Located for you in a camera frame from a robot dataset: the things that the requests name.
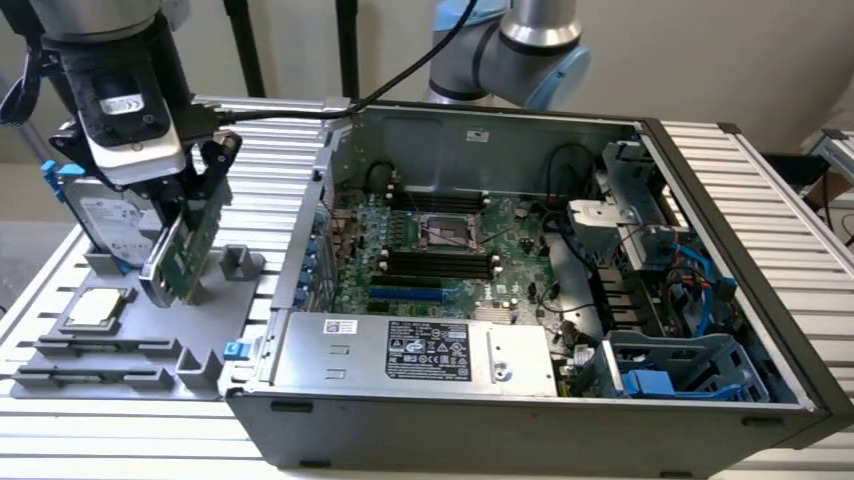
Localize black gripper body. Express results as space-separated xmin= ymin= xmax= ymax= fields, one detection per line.
xmin=149 ymin=13 xmax=234 ymax=190

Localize green gpu card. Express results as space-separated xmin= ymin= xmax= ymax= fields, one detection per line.
xmin=137 ymin=185 xmax=234 ymax=309

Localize black expansion slot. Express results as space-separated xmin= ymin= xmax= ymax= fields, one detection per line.
xmin=368 ymin=273 xmax=444 ymax=289

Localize blue expansion slot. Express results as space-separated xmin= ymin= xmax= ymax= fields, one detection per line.
xmin=367 ymin=286 xmax=447 ymax=302

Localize silver hard disk blue rails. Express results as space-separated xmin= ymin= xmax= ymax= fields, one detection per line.
xmin=39 ymin=159 xmax=170 ymax=267

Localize black tripod pole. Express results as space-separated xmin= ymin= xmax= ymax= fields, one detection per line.
xmin=222 ymin=0 xmax=270 ymax=99
xmin=335 ymin=0 xmax=363 ymax=99

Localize silver cpu chip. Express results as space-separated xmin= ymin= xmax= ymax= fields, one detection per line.
xmin=64 ymin=287 xmax=133 ymax=327

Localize grey parts rack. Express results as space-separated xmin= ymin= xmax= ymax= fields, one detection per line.
xmin=9 ymin=243 xmax=283 ymax=402

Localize dark ram stick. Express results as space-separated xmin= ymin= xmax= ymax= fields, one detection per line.
xmin=15 ymin=365 xmax=167 ymax=385
xmin=33 ymin=336 xmax=176 ymax=353

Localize metal cpu socket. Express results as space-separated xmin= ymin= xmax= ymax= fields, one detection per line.
xmin=414 ymin=211 xmax=487 ymax=252

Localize silver power supply unit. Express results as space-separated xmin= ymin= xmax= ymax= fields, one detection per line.
xmin=268 ymin=311 xmax=560 ymax=399

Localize green motherboard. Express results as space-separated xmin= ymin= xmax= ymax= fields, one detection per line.
xmin=324 ymin=191 xmax=570 ymax=327

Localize silver chipset heatsink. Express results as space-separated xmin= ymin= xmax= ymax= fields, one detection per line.
xmin=474 ymin=305 xmax=520 ymax=325

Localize grey metal drive cage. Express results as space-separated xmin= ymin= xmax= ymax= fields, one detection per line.
xmin=564 ymin=139 xmax=697 ymax=272

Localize black open pc case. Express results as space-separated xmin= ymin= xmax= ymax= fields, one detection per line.
xmin=223 ymin=99 xmax=837 ymax=472

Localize blue and grey disk bay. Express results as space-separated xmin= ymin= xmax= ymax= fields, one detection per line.
xmin=578 ymin=329 xmax=770 ymax=403

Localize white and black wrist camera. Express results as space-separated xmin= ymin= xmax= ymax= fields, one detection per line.
xmin=41 ymin=39 xmax=188 ymax=188

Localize thick black cable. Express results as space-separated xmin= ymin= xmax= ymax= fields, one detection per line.
xmin=211 ymin=0 xmax=479 ymax=124

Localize blue sata wire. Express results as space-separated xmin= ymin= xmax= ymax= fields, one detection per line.
xmin=663 ymin=238 xmax=737 ymax=314

